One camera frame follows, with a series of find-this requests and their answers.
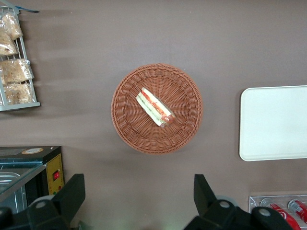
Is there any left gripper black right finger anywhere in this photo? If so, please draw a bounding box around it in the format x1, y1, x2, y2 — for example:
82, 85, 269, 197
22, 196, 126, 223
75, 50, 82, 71
184, 174, 251, 230

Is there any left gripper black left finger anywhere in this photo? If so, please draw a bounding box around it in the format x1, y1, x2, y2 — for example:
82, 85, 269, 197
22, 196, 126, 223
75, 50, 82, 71
26, 173, 86, 230

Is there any cream rectangular tray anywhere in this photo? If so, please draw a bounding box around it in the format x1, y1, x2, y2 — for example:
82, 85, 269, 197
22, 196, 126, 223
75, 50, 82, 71
239, 85, 307, 161

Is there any black food warmer appliance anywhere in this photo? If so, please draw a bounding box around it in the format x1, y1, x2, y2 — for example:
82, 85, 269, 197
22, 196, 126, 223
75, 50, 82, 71
0, 145, 65, 214

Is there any clear acrylic bottle rack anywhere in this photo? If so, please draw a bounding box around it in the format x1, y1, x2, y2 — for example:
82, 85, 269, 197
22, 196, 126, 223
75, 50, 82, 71
248, 195, 307, 230

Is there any red cola bottle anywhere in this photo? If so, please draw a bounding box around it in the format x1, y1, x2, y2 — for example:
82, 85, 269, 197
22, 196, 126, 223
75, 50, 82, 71
261, 198, 302, 230
287, 200, 307, 220

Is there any round brown wicker basket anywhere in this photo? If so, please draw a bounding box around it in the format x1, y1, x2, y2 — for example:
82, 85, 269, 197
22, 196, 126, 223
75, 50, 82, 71
110, 63, 204, 155

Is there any wrapped triangle sandwich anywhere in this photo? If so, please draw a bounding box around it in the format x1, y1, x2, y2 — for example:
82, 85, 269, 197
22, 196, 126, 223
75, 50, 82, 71
136, 87, 176, 128

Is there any clear bag of brown snacks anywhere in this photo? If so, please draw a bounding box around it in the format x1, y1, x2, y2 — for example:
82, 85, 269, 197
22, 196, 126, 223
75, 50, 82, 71
0, 58, 35, 85
2, 82, 34, 105
0, 13, 24, 41
0, 30, 19, 57

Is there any grey wire rack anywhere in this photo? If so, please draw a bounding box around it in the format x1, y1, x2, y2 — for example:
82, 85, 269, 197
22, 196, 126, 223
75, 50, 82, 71
0, 6, 41, 112

